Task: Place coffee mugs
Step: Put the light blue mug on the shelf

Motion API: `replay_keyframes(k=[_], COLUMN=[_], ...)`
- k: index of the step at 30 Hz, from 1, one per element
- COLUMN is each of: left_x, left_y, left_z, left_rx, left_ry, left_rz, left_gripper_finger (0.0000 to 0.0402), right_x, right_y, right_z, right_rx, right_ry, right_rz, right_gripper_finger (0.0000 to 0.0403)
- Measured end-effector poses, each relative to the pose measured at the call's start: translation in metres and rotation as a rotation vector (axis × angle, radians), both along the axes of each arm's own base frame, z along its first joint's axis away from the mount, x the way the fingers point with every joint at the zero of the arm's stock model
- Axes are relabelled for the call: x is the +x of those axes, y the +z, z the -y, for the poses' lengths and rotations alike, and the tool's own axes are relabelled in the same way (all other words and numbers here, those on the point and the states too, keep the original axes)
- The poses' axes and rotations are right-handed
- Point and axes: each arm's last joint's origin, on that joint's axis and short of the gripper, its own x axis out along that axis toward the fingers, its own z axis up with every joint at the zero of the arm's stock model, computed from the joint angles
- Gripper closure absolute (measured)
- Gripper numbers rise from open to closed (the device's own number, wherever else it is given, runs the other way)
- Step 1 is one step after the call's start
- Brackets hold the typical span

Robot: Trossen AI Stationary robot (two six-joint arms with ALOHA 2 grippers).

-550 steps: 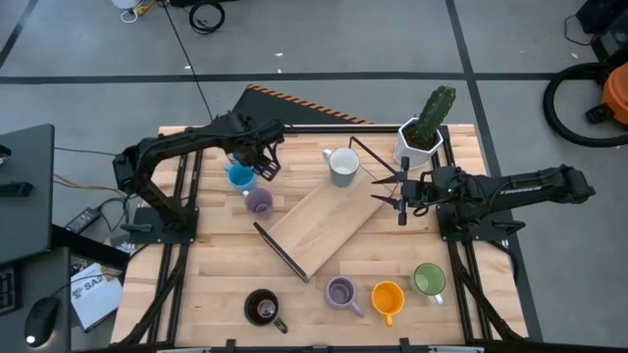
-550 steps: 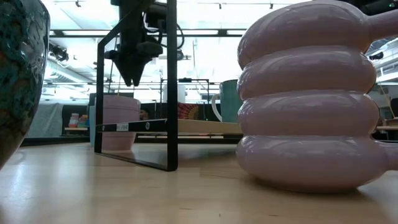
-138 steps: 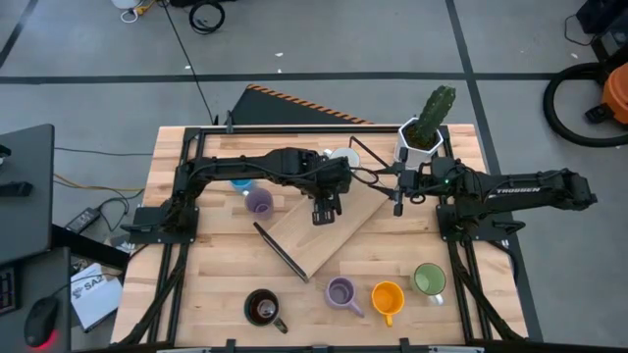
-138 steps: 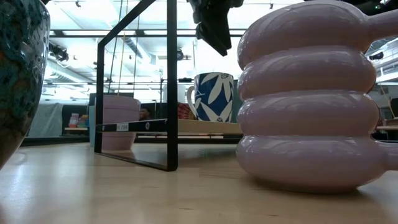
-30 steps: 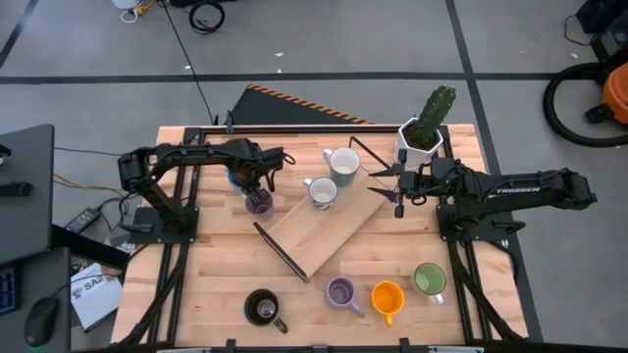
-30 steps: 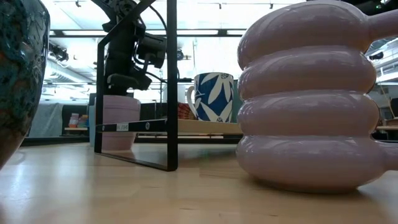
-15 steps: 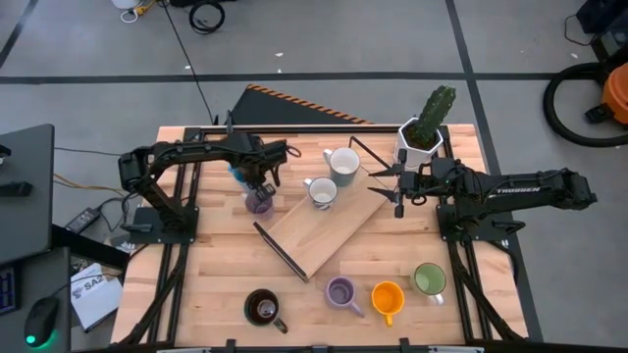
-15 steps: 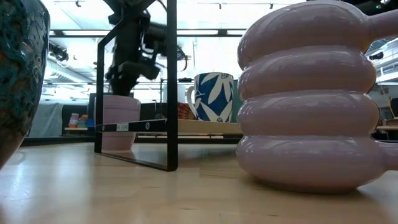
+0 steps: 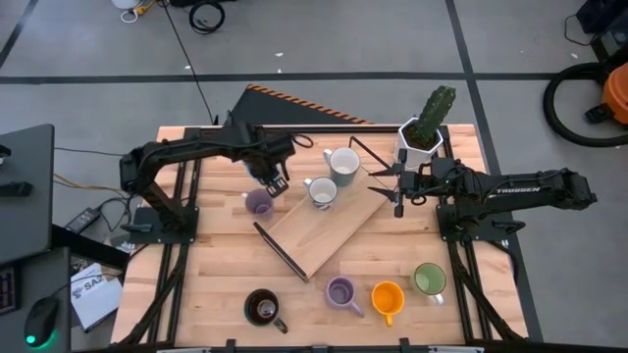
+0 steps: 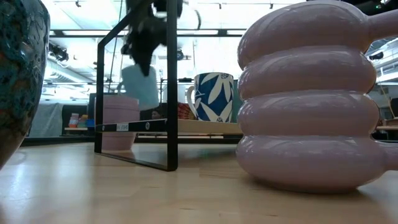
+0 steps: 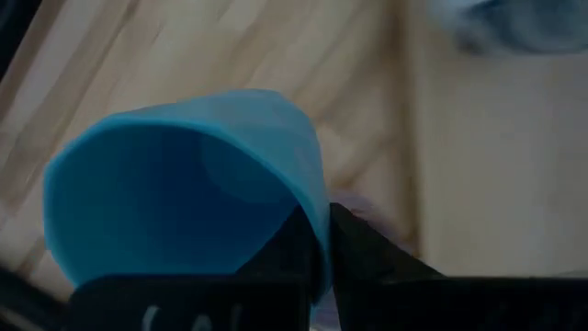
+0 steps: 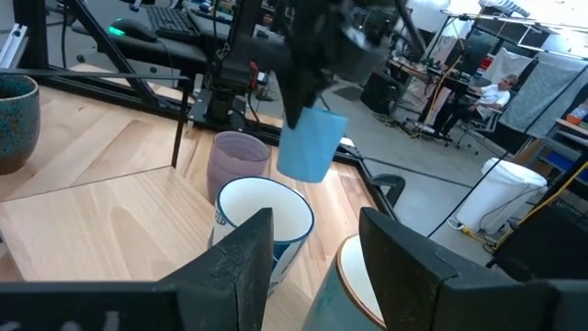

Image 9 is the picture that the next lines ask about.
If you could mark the black computer mouse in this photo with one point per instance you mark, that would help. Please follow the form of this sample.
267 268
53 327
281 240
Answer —
41 318

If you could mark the small screen device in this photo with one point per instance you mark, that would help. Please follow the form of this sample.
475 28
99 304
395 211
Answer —
7 289

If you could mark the green cactus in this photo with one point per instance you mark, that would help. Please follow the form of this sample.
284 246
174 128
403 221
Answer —
434 115

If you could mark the orange vacuum cleaner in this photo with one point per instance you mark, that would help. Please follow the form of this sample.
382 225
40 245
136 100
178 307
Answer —
617 93

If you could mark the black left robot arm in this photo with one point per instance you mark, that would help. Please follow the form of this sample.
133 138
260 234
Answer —
196 147

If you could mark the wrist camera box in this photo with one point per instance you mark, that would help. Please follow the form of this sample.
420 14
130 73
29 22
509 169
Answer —
277 186
412 184

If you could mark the dark grey desk top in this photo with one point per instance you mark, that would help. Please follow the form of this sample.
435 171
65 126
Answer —
29 220

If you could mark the purple ribbed cup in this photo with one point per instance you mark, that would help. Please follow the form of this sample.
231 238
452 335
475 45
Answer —
259 203

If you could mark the small black desk object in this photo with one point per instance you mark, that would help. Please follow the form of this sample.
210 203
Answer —
15 188

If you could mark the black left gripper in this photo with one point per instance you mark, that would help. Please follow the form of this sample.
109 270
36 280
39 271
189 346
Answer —
270 162

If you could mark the white mug with blue pattern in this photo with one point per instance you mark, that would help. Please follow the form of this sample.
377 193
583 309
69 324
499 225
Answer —
322 193

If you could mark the black device with white connector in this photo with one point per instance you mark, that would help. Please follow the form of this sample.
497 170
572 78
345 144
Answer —
343 130

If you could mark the orange mug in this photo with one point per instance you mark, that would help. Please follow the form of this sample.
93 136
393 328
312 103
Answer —
387 298

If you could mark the black metal beam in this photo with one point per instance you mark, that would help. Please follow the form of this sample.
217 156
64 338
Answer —
88 245

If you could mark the orange black vacuum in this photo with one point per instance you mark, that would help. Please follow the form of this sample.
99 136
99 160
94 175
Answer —
548 105

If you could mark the green mug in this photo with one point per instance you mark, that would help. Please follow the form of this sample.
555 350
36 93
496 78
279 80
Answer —
428 279

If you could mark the white hexagonal plant pot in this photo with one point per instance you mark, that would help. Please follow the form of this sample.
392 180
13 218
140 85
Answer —
404 147

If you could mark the lilac mug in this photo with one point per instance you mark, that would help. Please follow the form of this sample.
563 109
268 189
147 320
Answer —
339 294

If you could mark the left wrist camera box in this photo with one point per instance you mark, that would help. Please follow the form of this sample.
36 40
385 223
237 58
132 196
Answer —
277 186

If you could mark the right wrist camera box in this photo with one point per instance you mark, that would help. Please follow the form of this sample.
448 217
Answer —
412 184

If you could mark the white round object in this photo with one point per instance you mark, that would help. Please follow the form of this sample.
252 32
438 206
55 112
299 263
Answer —
125 4

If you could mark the dark speckled mug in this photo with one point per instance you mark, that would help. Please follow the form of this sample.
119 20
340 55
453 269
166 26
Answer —
262 309

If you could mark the black ramp with orange stripes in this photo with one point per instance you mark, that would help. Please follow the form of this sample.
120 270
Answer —
275 110

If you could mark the black desk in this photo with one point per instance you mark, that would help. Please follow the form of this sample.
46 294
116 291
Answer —
49 274

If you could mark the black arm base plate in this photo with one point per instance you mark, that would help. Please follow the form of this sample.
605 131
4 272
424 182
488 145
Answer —
147 235
486 233

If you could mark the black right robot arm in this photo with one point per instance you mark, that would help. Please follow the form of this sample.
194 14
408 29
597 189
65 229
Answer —
530 188

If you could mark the black power adapter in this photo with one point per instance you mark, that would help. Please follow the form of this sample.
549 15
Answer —
82 220

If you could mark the white printed cardboard box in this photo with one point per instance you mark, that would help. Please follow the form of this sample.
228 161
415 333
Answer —
95 299

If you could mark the black equipment case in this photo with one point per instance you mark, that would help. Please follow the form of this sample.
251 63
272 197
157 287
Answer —
608 15

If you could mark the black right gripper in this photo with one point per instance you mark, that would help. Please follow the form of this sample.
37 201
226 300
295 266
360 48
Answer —
401 208

